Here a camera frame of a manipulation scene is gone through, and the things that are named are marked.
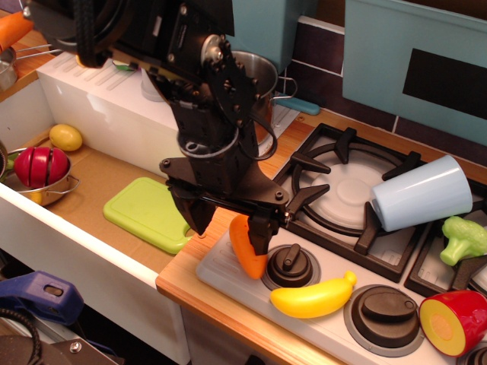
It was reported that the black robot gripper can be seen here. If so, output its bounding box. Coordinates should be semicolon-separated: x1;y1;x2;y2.
160;125;289;256

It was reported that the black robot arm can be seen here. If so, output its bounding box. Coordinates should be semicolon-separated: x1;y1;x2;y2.
24;1;288;255

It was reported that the stainless steel pot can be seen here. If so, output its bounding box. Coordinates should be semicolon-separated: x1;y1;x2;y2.
232;50;298;146

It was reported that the large orange toy carrot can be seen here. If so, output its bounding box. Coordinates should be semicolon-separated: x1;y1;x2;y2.
0;11;34;52

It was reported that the dark left stove knob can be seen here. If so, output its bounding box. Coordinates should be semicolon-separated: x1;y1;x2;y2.
261;243;321;290

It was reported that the dark stove knob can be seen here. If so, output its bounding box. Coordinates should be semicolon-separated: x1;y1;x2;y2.
261;243;321;290
343;285;425;358

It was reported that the green plastic cutting board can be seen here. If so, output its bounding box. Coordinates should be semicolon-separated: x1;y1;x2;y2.
103;177;192;255

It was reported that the black left burner grate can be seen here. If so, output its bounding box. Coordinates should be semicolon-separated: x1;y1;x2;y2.
274;124;424;283

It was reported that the black burner grate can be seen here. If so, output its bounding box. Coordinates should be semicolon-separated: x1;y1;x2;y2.
274;124;424;283
403;207;487;301

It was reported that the yellow toy banana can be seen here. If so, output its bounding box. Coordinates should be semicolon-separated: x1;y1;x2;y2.
270;271;358;319

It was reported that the grey toy faucet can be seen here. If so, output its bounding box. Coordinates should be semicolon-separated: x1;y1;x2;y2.
141;69;164;103

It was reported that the dark middle stove knob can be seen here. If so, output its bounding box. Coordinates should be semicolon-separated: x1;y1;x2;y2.
343;285;425;358

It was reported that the black right burner grate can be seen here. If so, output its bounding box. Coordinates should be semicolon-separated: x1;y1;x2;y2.
403;207;487;301

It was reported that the yellow toy lemon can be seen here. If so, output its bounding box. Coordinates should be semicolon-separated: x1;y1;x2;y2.
49;124;83;151

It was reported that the small steel colander bowl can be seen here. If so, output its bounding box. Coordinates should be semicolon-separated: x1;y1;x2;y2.
1;148;80;206

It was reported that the purple toy eggplant slice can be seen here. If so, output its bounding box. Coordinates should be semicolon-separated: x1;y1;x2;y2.
113;62;138;71

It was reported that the blue clamp tool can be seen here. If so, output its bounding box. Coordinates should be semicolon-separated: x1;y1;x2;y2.
1;271;84;325

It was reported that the red sliced toy fruit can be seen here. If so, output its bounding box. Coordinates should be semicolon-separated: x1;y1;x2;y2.
14;147;70;189

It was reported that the light blue plastic cup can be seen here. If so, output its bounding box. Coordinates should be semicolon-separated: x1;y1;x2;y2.
371;155;473;232

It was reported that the green toy broccoli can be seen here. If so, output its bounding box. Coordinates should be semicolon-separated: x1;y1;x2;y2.
440;216;486;266

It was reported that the red toy apple half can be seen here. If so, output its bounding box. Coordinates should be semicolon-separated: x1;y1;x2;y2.
419;290;486;357

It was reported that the teal toy microwave door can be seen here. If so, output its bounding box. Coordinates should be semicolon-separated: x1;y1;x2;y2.
342;1;486;144

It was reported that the teal utensil handle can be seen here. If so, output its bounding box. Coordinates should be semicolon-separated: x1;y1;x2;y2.
274;97;320;116

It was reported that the black braided cable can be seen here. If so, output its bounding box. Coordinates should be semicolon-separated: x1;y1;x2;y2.
0;306;48;365

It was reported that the steel pan with handle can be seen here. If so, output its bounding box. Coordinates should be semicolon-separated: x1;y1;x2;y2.
1;44;61;92

